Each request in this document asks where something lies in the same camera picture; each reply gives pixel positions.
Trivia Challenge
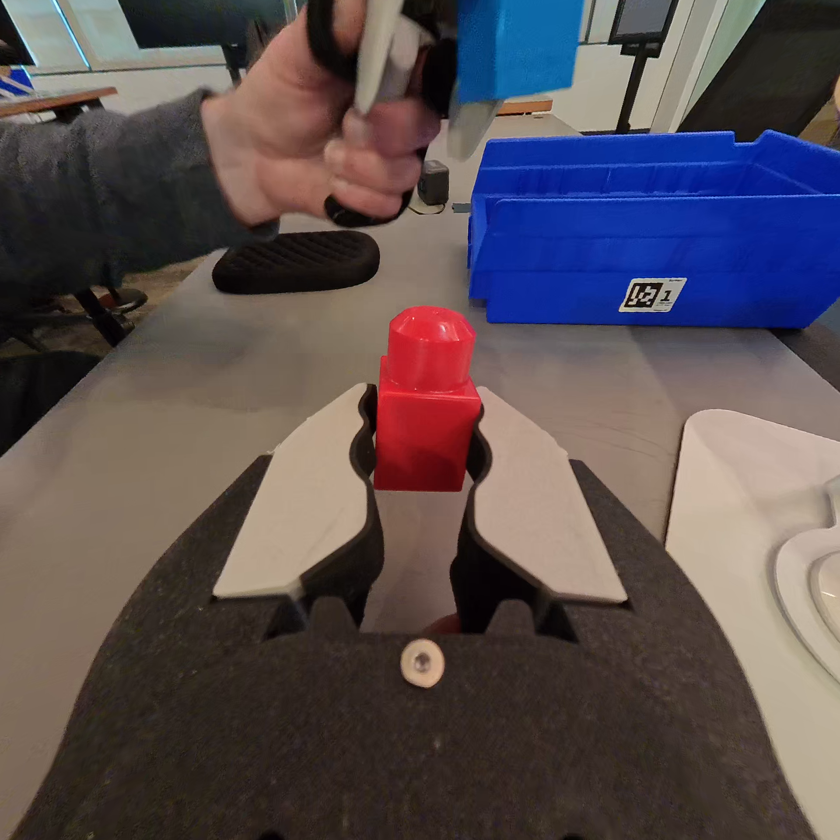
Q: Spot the wooden table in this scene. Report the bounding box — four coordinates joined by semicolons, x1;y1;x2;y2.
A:
0;87;118;120

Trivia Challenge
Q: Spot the large black display screen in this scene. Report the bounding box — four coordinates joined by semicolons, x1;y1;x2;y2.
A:
134;0;309;50

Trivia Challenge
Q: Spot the person's left hand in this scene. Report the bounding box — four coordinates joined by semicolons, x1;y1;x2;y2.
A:
200;12;441;228

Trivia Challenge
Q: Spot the black panel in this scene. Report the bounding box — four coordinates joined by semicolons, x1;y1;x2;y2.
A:
679;0;840;142

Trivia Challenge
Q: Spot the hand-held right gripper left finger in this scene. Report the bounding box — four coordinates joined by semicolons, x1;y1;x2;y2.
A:
213;382;386;623

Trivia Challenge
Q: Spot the person's left forearm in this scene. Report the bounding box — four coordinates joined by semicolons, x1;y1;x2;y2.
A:
0;88;280;306

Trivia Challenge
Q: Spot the black screen on floor stand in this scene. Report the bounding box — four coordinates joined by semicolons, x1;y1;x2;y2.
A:
607;0;680;133

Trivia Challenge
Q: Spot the blue building block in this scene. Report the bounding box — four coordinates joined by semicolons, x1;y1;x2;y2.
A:
455;0;585;106

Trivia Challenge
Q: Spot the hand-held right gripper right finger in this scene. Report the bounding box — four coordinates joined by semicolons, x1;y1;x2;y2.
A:
450;386;629;621

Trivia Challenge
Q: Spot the black wrist rest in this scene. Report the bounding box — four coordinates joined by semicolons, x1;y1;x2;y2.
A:
212;230;382;295

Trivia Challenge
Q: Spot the red building block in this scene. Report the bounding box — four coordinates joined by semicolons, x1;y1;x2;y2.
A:
373;306;483;492

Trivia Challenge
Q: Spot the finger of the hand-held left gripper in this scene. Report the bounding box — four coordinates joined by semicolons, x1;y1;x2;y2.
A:
446;98;504;162

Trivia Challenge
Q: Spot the office chair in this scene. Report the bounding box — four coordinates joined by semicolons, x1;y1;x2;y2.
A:
0;285;148;349

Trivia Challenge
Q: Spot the blue plastic bin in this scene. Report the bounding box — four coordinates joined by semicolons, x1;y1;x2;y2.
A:
467;129;840;329

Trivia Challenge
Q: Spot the black power adapter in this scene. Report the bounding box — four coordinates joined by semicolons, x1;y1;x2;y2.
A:
418;159;452;206

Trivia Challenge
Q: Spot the grey desk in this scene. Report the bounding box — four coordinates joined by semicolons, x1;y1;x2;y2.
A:
0;115;840;840

